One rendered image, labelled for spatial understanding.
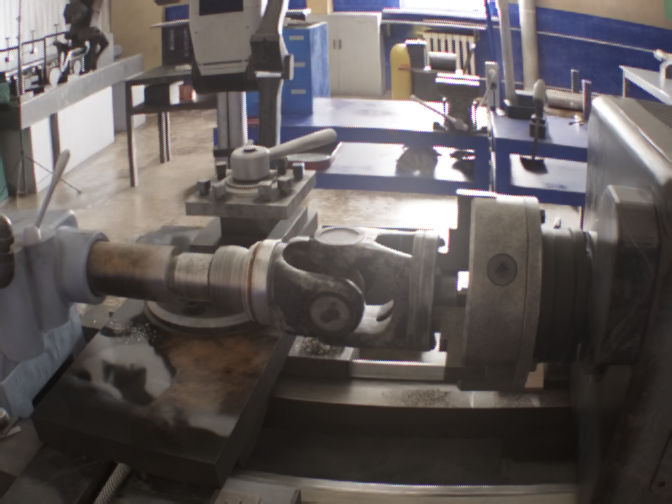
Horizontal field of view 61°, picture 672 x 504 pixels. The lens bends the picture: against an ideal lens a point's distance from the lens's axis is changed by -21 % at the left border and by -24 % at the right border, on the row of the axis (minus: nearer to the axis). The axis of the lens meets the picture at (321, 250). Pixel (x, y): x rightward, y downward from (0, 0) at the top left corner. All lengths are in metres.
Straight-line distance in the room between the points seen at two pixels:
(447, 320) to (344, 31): 6.81
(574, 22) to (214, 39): 6.34
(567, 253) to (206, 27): 1.44
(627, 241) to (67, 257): 0.75
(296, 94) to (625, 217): 2.33
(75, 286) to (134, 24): 7.87
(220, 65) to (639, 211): 1.57
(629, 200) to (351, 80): 7.06
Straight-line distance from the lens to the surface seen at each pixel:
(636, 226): 0.63
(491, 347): 0.78
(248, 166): 1.10
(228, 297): 0.90
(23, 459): 1.02
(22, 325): 1.01
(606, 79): 8.12
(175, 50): 5.42
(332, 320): 0.85
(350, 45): 7.58
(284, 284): 0.85
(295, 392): 1.15
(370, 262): 0.84
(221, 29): 2.01
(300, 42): 2.81
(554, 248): 0.84
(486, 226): 0.79
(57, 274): 1.01
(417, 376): 1.18
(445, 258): 0.86
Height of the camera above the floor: 1.49
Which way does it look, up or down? 24 degrees down
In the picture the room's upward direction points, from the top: 2 degrees counter-clockwise
